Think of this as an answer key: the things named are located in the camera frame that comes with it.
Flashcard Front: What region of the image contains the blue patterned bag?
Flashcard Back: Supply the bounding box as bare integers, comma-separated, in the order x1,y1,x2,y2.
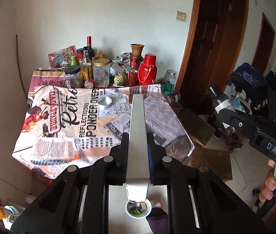
226,62,267,93

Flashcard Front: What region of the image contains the yellow-green knobbly fruit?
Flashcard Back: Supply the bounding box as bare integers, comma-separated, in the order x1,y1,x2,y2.
114,74,127,87

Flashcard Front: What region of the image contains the newspaper print tablecloth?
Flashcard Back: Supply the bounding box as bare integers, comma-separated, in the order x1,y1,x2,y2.
12,85,195,179

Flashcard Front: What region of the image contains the dark lid snack jar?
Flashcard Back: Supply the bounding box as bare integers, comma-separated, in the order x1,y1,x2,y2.
64,65,83,88

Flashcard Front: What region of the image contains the clear jar with seeds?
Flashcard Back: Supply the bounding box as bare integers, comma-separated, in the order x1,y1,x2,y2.
93,58,110,88

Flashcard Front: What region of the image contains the white wall switch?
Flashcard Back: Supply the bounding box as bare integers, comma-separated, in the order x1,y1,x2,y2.
176,11,187,22

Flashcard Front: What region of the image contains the white trash bowl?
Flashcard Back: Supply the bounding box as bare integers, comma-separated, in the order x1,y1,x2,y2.
125,199,152,219

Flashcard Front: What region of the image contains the white carton box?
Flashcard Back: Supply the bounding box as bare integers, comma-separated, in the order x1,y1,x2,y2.
125,94,150,202

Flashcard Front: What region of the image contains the glass jar beside table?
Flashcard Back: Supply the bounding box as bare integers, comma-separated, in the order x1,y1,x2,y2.
164,70,176,85

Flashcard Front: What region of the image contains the wooden door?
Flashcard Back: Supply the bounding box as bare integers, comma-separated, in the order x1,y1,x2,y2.
252,13,275,75
176,0,249,108

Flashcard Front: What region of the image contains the red sauce bottle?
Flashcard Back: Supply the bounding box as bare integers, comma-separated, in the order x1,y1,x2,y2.
127,57,138,87

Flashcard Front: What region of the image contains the clear yellow-label liquor bottle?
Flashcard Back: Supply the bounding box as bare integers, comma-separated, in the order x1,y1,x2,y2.
81,47,93,81

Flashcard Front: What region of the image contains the green cap bottle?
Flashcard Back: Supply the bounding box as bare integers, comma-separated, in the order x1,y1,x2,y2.
70,56,78,66

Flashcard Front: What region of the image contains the red thermos flask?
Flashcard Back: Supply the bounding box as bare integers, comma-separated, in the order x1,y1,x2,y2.
137,53,157,86

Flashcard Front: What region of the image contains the small red tin can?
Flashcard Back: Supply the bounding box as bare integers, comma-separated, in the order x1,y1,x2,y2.
84,79,94,89

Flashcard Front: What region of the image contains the person's right hand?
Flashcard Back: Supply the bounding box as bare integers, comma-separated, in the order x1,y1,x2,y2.
259,170,276,202

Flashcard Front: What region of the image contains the round metal dish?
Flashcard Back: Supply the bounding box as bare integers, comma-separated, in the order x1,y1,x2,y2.
97,96,113,108

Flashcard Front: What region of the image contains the brown clay vase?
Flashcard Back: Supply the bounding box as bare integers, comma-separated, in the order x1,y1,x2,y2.
131,43,145,57

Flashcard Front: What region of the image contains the red snack bag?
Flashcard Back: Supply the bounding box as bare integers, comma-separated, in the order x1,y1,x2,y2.
48,45,76,68

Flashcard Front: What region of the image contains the dark wine bottle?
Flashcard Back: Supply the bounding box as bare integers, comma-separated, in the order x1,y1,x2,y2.
87,36,95,61

